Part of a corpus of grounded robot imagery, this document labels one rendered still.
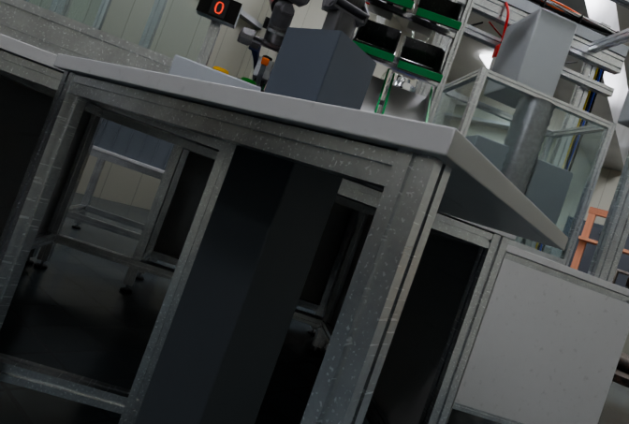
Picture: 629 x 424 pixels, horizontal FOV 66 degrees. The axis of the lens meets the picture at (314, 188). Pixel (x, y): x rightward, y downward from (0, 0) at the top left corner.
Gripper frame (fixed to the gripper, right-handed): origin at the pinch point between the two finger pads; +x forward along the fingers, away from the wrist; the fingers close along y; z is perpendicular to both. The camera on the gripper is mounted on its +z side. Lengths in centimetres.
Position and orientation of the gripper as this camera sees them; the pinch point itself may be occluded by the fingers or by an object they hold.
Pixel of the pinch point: (266, 62)
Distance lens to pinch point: 144.6
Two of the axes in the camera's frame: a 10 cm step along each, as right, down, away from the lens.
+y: -9.3, -3.4, -1.5
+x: -3.6, 7.2, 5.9
